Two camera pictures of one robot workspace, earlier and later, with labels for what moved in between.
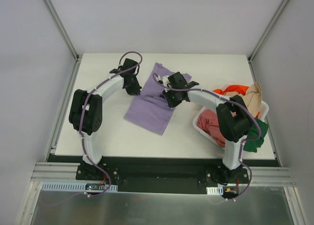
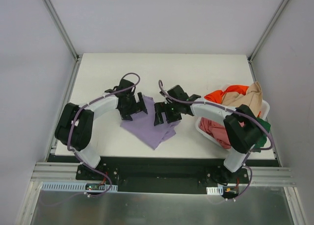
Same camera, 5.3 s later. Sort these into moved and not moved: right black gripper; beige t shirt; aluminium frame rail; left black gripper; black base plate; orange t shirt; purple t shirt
Moved: purple t shirt; left black gripper; right black gripper
Not moved: black base plate; beige t shirt; orange t shirt; aluminium frame rail
